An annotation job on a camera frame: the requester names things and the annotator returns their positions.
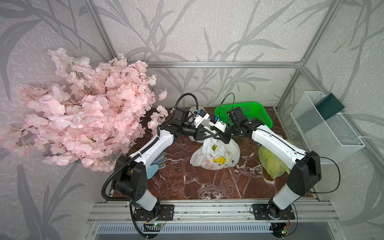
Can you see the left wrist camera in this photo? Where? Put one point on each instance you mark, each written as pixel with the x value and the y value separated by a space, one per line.
pixel 200 116

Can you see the pink artificial blossom tree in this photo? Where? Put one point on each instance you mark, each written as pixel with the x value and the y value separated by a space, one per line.
pixel 95 116

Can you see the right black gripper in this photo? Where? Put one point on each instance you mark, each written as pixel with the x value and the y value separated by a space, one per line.
pixel 222 137

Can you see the white printed plastic bag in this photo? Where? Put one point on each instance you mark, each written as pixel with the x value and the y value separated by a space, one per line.
pixel 225 156

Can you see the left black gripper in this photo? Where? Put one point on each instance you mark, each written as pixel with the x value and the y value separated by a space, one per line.
pixel 199 132

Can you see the white wire mesh basket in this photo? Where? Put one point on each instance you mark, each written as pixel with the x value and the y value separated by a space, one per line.
pixel 333 138

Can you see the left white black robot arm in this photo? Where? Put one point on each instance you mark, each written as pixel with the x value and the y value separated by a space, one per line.
pixel 129 181

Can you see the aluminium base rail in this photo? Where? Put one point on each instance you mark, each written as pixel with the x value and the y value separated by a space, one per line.
pixel 307 215

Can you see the light blue spatula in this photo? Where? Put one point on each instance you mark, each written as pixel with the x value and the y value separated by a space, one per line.
pixel 151 171

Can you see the dark green card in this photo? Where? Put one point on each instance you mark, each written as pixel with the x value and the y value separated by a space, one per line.
pixel 329 106

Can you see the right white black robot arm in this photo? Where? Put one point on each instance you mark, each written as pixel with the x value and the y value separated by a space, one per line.
pixel 305 167

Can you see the light green plastic bag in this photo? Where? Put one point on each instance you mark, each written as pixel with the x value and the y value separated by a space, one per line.
pixel 273 165

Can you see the green plastic basket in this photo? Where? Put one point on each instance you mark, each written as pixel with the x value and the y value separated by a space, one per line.
pixel 250 109

